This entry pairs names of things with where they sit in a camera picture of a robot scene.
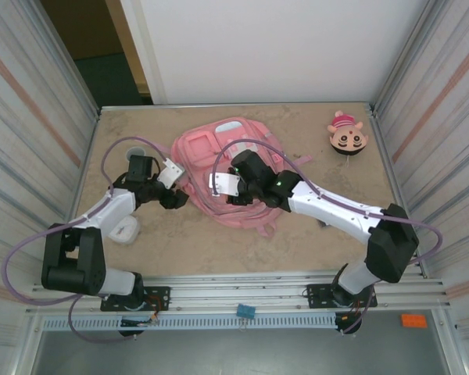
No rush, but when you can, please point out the pink student backpack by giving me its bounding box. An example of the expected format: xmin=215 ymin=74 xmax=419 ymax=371
xmin=170 ymin=116 xmax=313 ymax=238

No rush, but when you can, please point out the white round plastic container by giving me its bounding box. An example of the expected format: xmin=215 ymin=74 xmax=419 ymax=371
xmin=109 ymin=216 xmax=140 ymax=246

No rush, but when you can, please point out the plush doll head toy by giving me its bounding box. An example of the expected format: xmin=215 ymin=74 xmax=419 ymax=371
xmin=327 ymin=110 xmax=369 ymax=157

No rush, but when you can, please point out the grey metal lower shelf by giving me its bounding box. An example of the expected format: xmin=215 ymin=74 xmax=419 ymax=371
xmin=30 ymin=310 xmax=453 ymax=375

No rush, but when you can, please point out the orange toy brick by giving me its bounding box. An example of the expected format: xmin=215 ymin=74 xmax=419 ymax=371
xmin=401 ymin=314 xmax=428 ymax=328

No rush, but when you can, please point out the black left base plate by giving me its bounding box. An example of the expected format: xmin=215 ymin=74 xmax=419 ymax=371
xmin=142 ymin=286 xmax=171 ymax=313

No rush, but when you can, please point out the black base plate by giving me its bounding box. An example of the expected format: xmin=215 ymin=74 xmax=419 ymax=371
xmin=304 ymin=283 xmax=337 ymax=309
xmin=142 ymin=286 xmax=171 ymax=313

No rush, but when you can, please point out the aluminium mounting rail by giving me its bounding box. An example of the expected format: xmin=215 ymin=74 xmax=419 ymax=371
xmin=30 ymin=269 xmax=453 ymax=312

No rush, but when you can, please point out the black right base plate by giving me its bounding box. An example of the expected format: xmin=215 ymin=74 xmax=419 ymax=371
xmin=304 ymin=283 xmax=337 ymax=309

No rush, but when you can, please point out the white slotted cable duct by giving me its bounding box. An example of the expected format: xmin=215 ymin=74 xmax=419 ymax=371
xmin=42 ymin=314 xmax=339 ymax=330

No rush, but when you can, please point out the tan door frame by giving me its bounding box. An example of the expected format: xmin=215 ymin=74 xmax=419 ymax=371
xmin=103 ymin=0 xmax=152 ymax=95

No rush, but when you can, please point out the aluminium enclosure post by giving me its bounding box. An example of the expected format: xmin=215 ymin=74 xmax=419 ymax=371
xmin=373 ymin=0 xmax=450 ymax=118
xmin=30 ymin=0 xmax=102 ymax=118

